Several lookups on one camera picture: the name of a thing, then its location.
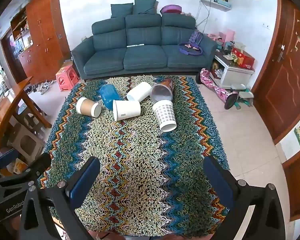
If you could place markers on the pile of shoes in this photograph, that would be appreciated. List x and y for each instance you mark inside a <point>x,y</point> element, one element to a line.
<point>41,87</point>

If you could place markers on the wooden cabinet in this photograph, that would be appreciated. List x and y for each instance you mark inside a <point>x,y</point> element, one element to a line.
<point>43,30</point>

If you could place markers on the purple round cushion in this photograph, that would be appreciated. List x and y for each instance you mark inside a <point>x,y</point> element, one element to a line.
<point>170,9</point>

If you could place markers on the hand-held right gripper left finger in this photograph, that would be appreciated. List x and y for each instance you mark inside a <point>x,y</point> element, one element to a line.
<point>86,181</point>

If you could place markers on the white side table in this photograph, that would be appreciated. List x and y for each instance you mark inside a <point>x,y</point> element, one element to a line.
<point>233,76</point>

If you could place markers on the plain white cup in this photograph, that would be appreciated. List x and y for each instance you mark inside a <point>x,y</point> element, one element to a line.
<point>139,91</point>

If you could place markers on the pink bag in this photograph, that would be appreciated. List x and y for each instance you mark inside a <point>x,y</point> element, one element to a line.
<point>227,35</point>

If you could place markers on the teal cushion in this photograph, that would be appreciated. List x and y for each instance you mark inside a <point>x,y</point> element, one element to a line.
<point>122,10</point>
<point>145,6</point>

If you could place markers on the wooden table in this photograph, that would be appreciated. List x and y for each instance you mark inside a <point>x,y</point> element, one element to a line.
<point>7,112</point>

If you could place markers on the brown wooden door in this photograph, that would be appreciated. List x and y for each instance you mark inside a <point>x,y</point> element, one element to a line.
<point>282,85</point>

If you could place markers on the teal fabric sofa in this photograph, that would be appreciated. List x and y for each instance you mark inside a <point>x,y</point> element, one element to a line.
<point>140,57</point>

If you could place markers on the yellow printed box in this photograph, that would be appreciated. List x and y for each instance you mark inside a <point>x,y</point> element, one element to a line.
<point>17,167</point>

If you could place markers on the brown paper cup white lid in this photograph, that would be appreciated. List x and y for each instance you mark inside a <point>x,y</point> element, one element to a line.
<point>86,107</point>

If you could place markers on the white checkered cup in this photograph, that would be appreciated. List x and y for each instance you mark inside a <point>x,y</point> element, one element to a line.
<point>165,114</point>

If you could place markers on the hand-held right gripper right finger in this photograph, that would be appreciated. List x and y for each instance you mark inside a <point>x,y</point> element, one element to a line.
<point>218,181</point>

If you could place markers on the blue cup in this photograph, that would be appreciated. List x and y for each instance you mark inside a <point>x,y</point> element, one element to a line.
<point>109,95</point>

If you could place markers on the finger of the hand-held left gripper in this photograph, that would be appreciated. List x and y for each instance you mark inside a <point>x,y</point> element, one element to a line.
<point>41,163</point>
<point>7,155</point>

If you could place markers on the white green toy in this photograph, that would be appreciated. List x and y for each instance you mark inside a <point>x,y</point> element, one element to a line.
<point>245,94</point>

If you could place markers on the zigzag knitted blanket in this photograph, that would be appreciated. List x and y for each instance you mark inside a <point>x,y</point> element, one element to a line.
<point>140,167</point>

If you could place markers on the white marker pen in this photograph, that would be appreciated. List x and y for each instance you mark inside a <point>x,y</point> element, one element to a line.
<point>135,45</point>

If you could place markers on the purple backpack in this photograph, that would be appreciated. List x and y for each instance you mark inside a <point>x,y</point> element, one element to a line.
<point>191,48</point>

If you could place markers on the white cup grey label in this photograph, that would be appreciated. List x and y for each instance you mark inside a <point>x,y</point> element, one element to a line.
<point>127,110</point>

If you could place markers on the red gift box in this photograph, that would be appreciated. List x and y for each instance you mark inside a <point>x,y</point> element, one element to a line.
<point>243,57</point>

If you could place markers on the grey plastic stool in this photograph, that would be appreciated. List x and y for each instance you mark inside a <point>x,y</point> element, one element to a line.
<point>27,140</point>

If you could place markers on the pink plastic stool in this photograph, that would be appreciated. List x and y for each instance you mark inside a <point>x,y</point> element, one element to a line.
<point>66,78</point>

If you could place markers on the clear cup brown pattern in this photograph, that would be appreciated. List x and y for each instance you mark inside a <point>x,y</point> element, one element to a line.
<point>162,91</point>

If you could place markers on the pink patterned hoverboard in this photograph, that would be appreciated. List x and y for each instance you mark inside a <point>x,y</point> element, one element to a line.
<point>216,87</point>

